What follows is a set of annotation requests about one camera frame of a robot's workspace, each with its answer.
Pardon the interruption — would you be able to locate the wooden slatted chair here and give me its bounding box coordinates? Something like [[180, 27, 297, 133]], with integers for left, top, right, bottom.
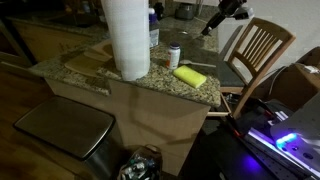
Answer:
[[219, 17, 297, 120]]

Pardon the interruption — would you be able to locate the white power adapter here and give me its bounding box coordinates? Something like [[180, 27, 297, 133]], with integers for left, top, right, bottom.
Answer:
[[302, 64, 320, 75]]

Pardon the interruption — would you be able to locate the wooden open drawer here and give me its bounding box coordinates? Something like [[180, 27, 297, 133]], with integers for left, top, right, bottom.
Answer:
[[206, 92, 233, 118]]

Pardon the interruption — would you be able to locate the grey chair cushion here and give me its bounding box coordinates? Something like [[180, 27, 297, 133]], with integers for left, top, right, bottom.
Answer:
[[216, 61, 246, 88]]

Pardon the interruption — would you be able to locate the beige counter cabinet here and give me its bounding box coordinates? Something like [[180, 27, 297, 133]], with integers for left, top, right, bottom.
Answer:
[[44, 77, 212, 177]]

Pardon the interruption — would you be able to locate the stainless steel trash can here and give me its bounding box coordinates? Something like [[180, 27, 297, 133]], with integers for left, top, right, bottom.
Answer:
[[12, 95, 118, 180]]

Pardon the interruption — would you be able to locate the white pill bottle blue cap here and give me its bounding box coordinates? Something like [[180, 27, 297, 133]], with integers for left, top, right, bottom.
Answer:
[[167, 41, 181, 70]]

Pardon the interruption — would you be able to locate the brown cardboard box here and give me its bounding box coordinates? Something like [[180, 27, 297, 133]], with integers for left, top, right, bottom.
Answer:
[[266, 46, 320, 112]]

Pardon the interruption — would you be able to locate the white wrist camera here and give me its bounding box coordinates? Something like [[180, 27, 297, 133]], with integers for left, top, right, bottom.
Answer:
[[233, 6, 255, 21]]

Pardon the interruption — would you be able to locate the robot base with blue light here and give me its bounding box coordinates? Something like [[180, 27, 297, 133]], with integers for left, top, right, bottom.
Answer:
[[245, 93, 320, 179]]

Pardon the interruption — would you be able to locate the yellow-green sponge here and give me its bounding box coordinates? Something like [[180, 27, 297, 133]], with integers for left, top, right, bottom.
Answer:
[[172, 64, 208, 89]]

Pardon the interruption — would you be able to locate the white paper towel roll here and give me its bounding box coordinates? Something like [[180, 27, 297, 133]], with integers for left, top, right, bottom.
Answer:
[[100, 0, 152, 82]]

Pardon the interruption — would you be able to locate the dark bottle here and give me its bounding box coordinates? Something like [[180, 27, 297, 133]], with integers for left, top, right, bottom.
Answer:
[[153, 1, 165, 21]]

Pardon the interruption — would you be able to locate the steel pot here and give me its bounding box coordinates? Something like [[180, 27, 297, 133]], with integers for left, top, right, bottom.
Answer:
[[174, 2, 198, 21]]

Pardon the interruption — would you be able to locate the white plastic spoon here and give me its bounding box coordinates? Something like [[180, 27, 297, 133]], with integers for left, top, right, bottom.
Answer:
[[179, 59, 217, 69]]

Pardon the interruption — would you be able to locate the wooden cutting board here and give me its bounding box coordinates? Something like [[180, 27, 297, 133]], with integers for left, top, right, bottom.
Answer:
[[63, 39, 116, 79]]

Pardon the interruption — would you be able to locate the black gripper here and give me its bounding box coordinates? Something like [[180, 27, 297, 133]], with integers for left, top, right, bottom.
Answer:
[[200, 0, 248, 37]]

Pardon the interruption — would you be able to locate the bag of recyclables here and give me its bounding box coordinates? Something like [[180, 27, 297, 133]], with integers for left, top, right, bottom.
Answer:
[[117, 143, 164, 180]]

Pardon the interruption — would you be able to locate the grey cable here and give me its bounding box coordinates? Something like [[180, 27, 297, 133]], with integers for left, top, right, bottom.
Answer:
[[267, 65, 288, 98]]

